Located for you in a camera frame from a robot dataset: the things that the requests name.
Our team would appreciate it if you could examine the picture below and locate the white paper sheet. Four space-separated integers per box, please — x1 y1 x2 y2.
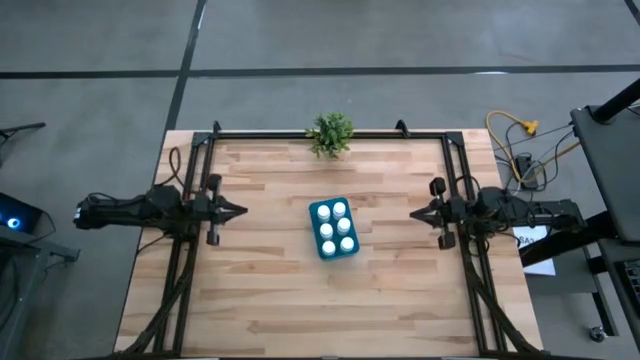
512 218 557 277

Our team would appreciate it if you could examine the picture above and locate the green plant in white pot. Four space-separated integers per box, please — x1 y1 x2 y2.
304 112 356 160

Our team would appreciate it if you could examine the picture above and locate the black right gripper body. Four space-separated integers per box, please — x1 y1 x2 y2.
429 176 474 252

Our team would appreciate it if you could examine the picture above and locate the yellow extension cable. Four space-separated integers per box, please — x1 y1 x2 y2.
484 109 541 185

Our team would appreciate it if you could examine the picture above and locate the black power strip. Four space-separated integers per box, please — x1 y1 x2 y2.
514 153 540 191

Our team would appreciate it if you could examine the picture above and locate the black computer with blue light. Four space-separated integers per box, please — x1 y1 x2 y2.
0 192 45 236

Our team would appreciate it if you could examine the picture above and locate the black stand leg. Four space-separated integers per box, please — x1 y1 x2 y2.
0 121 47 144

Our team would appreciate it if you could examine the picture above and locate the grey metal table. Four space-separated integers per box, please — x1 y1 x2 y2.
0 227 81 360

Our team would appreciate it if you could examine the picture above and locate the black side table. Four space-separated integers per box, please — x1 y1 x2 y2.
518 77 640 337

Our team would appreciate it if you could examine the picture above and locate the black metal frame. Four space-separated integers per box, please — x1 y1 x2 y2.
119 119 539 360

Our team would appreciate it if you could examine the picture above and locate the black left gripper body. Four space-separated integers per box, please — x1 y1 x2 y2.
192 173 224 247

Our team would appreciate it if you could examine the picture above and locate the blue plastic basket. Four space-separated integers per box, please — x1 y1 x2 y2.
308 196 360 261

